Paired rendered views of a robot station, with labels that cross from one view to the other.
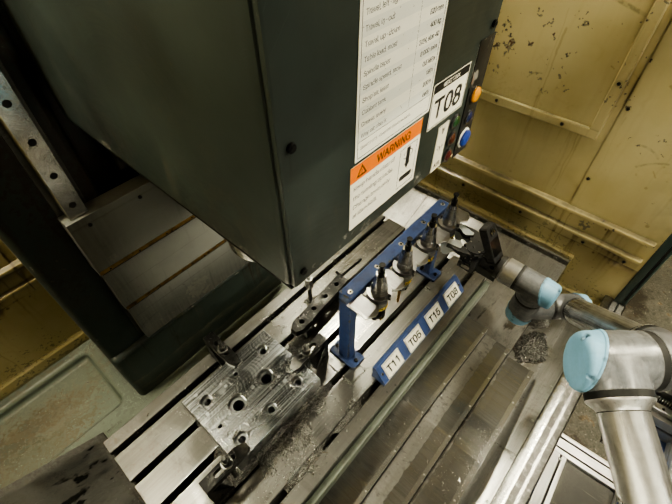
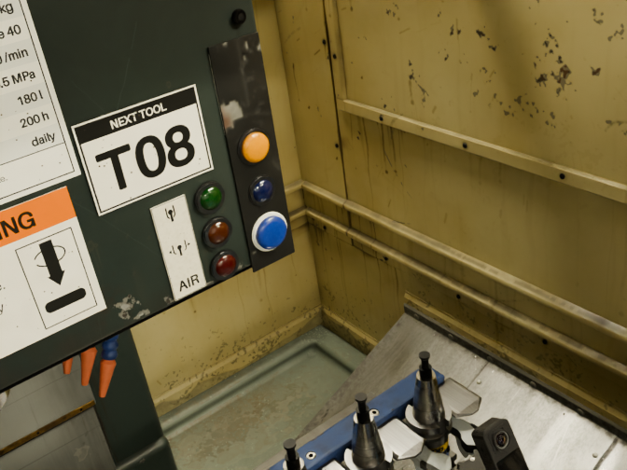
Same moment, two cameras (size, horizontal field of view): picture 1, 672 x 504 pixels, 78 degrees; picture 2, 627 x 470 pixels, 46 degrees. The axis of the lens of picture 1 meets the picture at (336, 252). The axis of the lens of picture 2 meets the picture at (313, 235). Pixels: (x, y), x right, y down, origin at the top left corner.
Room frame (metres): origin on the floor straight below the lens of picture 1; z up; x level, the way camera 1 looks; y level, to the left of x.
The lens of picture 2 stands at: (0.09, -0.40, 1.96)
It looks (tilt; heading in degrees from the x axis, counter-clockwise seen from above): 30 degrees down; 15
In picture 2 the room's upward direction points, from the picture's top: 9 degrees counter-clockwise
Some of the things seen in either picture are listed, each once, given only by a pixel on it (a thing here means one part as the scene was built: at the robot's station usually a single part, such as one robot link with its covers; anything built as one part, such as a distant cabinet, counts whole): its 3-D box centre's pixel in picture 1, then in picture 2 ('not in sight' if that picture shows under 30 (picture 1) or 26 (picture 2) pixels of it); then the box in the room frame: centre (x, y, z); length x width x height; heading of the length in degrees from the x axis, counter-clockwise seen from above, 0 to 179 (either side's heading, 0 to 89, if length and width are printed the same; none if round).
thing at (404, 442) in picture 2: (437, 234); (399, 440); (0.81, -0.29, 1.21); 0.07 x 0.05 x 0.01; 48
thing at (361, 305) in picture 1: (365, 307); not in sight; (0.57, -0.07, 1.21); 0.07 x 0.05 x 0.01; 48
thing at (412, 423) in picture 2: (448, 224); (428, 419); (0.85, -0.33, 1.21); 0.06 x 0.06 x 0.03
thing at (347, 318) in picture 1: (347, 329); not in sight; (0.60, -0.03, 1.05); 0.10 x 0.05 x 0.30; 48
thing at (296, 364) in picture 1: (308, 356); not in sight; (0.56, 0.08, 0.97); 0.13 x 0.03 x 0.15; 138
